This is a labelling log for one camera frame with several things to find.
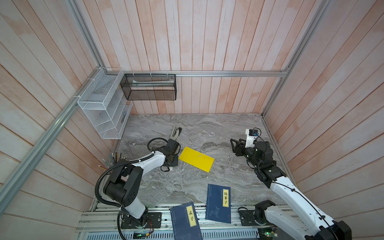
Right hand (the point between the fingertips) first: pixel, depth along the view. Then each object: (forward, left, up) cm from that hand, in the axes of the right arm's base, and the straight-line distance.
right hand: (235, 139), depth 79 cm
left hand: (-6, +36, -20) cm, 41 cm away
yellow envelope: (-1, +20, -22) cm, 30 cm away
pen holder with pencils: (-9, +67, -9) cm, 68 cm away
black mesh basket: (+42, +56, +4) cm, 70 cm away
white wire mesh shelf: (+9, +68, +12) cm, 70 cm away
